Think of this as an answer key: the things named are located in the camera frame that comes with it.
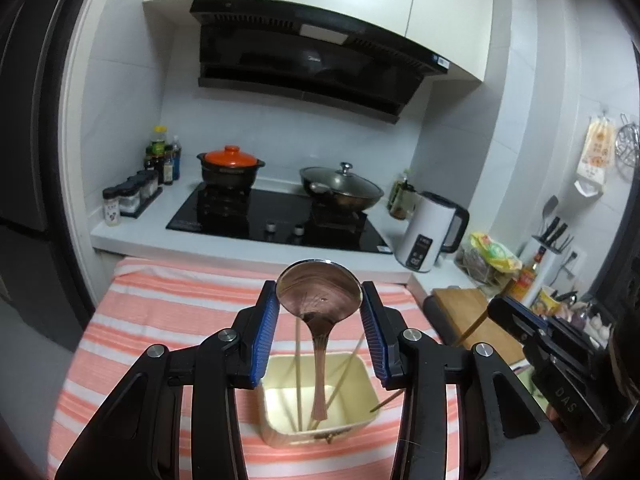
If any purple cup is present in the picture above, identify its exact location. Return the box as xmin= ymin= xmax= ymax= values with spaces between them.
xmin=562 ymin=300 xmax=591 ymax=324

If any glass wok lid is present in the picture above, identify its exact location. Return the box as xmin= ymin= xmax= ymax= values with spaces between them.
xmin=300 ymin=161 xmax=383 ymax=196

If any dark kitchen spatula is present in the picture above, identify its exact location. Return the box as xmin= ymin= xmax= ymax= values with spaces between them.
xmin=540 ymin=195 xmax=560 ymax=238

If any glass pitcher with dark lid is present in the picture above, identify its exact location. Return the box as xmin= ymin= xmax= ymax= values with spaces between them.
xmin=386 ymin=169 xmax=418 ymax=221

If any labelled spice jar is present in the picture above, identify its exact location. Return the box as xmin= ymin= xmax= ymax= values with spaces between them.
xmin=102 ymin=187 xmax=122 ymax=228

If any orange pot lid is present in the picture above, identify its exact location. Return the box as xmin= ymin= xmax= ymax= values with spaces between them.
xmin=196 ymin=145 xmax=266 ymax=167

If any yellow cup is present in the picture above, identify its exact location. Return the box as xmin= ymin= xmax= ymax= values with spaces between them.
xmin=532 ymin=286 xmax=566 ymax=318

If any pink white striped tablecloth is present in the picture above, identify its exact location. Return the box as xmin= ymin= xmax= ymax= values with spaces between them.
xmin=47 ymin=256 xmax=461 ymax=480

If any single wooden chopstick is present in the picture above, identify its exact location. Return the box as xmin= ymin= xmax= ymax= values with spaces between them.
xmin=452 ymin=305 xmax=490 ymax=348

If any black glass gas cooktop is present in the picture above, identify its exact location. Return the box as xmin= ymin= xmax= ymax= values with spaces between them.
xmin=165 ymin=182 xmax=396 ymax=256

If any wooden cutting board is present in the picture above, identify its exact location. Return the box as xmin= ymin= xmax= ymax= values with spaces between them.
xmin=432 ymin=287 xmax=526 ymax=366

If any dark grey refrigerator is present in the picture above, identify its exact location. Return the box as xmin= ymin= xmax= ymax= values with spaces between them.
xmin=0 ymin=0 xmax=56 ymax=356

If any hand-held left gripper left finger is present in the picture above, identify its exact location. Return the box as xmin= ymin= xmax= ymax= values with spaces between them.
xmin=54 ymin=280 xmax=281 ymax=480

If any cream plastic utensil holder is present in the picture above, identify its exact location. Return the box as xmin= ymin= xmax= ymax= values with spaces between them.
xmin=257 ymin=351 xmax=383 ymax=450

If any yellow cap bottle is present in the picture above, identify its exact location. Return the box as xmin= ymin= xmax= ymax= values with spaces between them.
xmin=150 ymin=126 xmax=168 ymax=183

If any yellow green snack packet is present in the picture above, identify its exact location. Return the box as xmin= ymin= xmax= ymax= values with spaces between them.
xmin=470 ymin=232 xmax=523 ymax=273

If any hanging printed paper bag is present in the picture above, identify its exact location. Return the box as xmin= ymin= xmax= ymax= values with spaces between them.
xmin=572 ymin=116 xmax=617 ymax=197

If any dark wok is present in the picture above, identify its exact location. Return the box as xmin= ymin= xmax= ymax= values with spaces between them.
xmin=300 ymin=170 xmax=385 ymax=212

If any red label sauce bottle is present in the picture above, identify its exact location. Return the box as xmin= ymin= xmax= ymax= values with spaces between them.
xmin=507 ymin=246 xmax=548 ymax=306

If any white knife holder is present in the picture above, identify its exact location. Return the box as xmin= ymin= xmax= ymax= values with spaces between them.
xmin=517 ymin=237 xmax=573 ymax=293

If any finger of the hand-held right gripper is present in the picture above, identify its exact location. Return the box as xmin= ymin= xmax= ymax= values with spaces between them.
xmin=487 ymin=297 xmax=549 ymax=357
xmin=502 ymin=296 xmax=609 ymax=349

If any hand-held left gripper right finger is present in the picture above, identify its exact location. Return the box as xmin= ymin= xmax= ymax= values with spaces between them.
xmin=361 ymin=281 xmax=583 ymax=480

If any large steel spoon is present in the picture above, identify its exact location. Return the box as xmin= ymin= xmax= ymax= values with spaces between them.
xmin=276 ymin=258 xmax=363 ymax=422

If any white wall socket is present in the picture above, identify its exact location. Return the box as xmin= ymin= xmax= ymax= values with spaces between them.
xmin=562 ymin=247 xmax=586 ymax=281

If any white electric kettle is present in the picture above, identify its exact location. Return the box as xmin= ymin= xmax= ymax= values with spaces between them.
xmin=395 ymin=190 xmax=471 ymax=274

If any hanging metal trivet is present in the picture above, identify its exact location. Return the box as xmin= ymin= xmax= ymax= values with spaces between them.
xmin=614 ymin=114 xmax=640 ymax=167

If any bunch of wooden chopsticks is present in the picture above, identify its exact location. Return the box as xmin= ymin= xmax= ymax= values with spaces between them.
xmin=292 ymin=310 xmax=401 ymax=446

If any black clay pot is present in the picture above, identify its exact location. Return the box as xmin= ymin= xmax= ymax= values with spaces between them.
xmin=197 ymin=157 xmax=266 ymax=191

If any black range hood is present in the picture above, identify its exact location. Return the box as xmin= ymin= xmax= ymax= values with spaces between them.
xmin=189 ymin=0 xmax=451 ymax=125

